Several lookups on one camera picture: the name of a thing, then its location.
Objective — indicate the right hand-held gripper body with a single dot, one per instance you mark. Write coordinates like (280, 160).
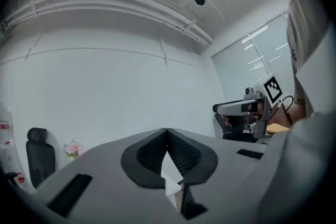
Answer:
(269, 91)

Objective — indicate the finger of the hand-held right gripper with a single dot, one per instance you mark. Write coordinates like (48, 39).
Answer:
(233, 107)

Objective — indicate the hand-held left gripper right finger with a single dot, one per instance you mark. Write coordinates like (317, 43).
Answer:
(225, 186)

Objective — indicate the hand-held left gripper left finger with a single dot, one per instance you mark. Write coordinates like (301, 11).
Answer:
(105, 186)

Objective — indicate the person's right forearm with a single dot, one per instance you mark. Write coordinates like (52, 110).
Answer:
(282, 116)

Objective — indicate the grey window blinds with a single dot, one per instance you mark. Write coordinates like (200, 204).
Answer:
(236, 68)

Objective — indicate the artificial flower bouquet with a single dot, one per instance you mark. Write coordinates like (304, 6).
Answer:
(73, 149)

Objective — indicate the person's beige shirt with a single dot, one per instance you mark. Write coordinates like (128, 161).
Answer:
(302, 15)

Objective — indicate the small red container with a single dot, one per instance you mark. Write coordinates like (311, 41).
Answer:
(21, 180)

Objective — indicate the white cabinet with red label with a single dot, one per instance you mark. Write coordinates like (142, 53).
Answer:
(5, 139)

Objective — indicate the white ceiling pipes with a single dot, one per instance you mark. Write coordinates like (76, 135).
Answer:
(105, 0)

